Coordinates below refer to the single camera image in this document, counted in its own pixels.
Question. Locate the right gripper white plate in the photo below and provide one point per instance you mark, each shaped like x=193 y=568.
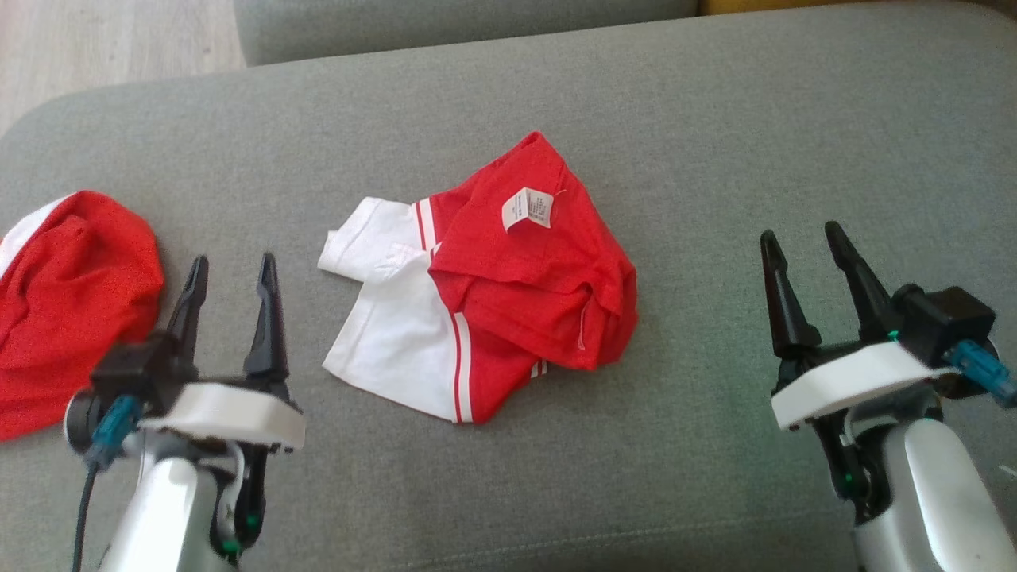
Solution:
x=850 y=377

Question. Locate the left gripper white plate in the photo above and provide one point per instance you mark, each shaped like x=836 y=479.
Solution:
x=230 y=413

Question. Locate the red garment with white band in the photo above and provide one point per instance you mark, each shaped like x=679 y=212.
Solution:
x=71 y=318

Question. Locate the red white-sleeved shirt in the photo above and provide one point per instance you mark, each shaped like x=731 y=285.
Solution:
x=516 y=302

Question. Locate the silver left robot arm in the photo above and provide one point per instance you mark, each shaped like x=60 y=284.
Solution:
x=163 y=516

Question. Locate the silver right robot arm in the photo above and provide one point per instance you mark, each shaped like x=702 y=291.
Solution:
x=937 y=500

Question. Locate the grey sofa seat cushion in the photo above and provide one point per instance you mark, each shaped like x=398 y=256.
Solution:
x=715 y=159

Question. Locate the yellow cushion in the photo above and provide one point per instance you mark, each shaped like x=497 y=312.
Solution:
x=755 y=5

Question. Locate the grey sofa back cushion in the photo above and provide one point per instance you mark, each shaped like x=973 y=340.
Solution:
x=437 y=24

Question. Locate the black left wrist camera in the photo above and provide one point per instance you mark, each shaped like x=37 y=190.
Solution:
x=135 y=373

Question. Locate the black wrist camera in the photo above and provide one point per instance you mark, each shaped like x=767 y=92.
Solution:
x=949 y=326
x=135 y=373

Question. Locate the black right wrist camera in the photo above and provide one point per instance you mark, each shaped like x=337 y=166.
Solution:
x=949 y=326

